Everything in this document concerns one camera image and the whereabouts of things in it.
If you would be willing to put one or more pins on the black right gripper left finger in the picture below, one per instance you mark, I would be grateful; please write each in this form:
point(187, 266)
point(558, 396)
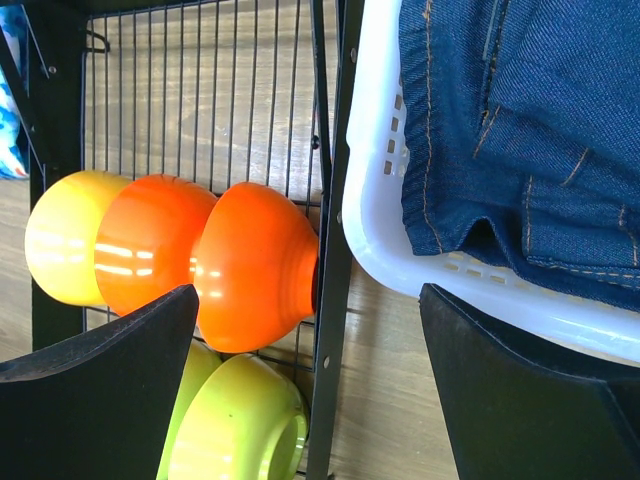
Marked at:
point(98, 405)

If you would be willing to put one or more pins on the yellow-orange bowl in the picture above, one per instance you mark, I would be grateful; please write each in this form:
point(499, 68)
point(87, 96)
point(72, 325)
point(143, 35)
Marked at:
point(61, 233)

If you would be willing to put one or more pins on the white plastic basket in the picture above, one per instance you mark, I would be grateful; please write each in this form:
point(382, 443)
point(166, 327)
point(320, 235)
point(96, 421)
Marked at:
point(372, 217)

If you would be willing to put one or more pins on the blue floral cloth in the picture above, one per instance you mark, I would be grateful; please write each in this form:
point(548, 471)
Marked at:
point(14, 29)

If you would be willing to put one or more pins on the orange-red bowl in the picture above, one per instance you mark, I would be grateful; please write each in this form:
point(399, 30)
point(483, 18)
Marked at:
point(255, 269)
point(146, 242)

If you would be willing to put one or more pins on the lime green bowl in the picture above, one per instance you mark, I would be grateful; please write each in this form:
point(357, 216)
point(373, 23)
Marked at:
point(200, 363)
point(248, 421)

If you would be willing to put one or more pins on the black wire dish rack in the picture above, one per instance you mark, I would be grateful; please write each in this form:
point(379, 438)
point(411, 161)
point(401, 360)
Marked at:
point(215, 92)

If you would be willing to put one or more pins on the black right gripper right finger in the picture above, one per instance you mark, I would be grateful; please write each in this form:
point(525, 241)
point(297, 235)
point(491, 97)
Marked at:
point(517, 406)

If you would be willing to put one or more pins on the dark blue folded cloths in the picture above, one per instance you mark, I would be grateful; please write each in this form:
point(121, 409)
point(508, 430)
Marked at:
point(522, 125)

